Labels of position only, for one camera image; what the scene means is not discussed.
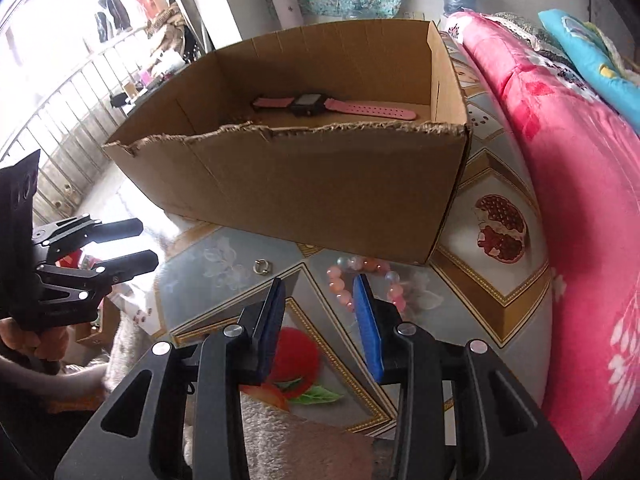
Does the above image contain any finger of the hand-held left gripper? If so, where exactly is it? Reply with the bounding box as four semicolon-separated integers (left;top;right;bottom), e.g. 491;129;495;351
32;214;144;261
36;249;160;306

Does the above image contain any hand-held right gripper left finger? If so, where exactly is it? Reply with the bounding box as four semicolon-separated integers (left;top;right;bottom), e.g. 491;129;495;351
54;277;287;480

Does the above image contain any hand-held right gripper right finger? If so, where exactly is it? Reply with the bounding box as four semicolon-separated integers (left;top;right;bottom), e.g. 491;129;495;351
352;274;582;480

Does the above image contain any pink orange bead bracelet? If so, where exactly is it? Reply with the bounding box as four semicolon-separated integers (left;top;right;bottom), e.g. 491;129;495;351
326;255;406;311

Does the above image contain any brown cardboard box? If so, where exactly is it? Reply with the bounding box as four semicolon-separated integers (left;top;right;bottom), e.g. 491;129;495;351
102;19;473;266

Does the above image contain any pink strap smart watch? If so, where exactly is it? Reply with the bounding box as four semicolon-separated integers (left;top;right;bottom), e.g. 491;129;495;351
251;92;417;121

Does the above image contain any person's left forearm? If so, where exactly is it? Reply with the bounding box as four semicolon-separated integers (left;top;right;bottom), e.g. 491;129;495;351
0;347;108;413

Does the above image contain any person's left hand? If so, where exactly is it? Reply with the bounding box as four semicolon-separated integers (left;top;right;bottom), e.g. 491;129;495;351
0;317;68;376

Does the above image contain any fruit print tablecloth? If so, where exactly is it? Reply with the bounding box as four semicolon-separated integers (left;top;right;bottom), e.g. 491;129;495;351
107;25;551;441

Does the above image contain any metal balcony railing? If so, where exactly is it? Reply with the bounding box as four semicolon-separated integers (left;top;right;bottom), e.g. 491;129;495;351
0;25;166;221

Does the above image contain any white fluffy garment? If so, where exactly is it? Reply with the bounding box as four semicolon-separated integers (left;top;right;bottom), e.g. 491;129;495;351
107;310;376;480

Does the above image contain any tan woven pile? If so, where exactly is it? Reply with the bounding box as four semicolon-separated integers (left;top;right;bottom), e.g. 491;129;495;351
150;0;201;61

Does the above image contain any dark hanging jacket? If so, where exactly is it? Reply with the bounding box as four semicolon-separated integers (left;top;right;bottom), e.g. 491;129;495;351
95;0;132;43

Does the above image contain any pink floral blanket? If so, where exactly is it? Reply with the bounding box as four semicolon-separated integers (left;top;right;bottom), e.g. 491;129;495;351
445;10;640;478

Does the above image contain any grey lace cushion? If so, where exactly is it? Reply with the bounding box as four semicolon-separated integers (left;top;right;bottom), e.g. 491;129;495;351
487;11;576;68

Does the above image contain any light blue blanket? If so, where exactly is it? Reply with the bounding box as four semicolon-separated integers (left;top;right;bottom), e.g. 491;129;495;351
537;8;640;136

